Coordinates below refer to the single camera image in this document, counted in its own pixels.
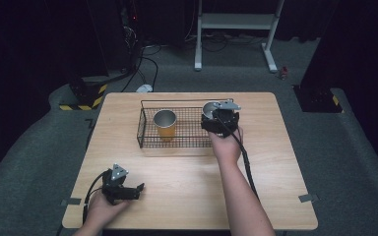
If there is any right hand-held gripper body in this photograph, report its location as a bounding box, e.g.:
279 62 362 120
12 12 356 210
213 98 243 138

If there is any black wire basket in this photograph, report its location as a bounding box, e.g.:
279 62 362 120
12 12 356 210
136 97 240 149

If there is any person's right hand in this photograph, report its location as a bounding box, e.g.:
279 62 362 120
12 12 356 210
208 125 244 167

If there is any black floor cable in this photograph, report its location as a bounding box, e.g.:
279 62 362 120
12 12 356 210
120 44 162 93

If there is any silver metal cup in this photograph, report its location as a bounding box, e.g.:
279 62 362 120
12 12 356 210
202 100 224 121

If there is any grey tape piece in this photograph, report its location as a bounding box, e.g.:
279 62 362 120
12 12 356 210
60 197 83 207
297 193 321 204

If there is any white power strip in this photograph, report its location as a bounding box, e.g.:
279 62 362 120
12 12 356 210
135 84 155 93

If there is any floor cable bundle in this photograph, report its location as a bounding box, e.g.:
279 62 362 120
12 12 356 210
184 29 268 53

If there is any black stand base yellow mark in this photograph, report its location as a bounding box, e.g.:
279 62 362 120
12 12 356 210
292 84 346 114

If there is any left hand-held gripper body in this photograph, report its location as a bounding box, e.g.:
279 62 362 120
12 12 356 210
100 162 133 207

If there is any orange-sided metal cup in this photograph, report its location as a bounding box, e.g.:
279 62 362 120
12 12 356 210
153 108 178 143

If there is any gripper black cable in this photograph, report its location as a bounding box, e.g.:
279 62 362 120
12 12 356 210
216 115 261 202
82 170 111 221

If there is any white metal stand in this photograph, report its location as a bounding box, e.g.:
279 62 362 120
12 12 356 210
193 0 286 74

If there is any person's left hand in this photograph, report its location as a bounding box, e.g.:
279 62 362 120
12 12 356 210
85 193 131 229

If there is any dark equipment rack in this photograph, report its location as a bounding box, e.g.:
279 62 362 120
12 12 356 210
117 0 146 74

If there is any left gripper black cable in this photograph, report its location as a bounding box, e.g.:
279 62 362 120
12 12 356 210
82 170 111 221

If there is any black yellow striped stand base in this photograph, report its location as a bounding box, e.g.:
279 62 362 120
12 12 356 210
58 76 109 112

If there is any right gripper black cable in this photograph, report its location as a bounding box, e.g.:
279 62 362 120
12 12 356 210
216 115 261 202

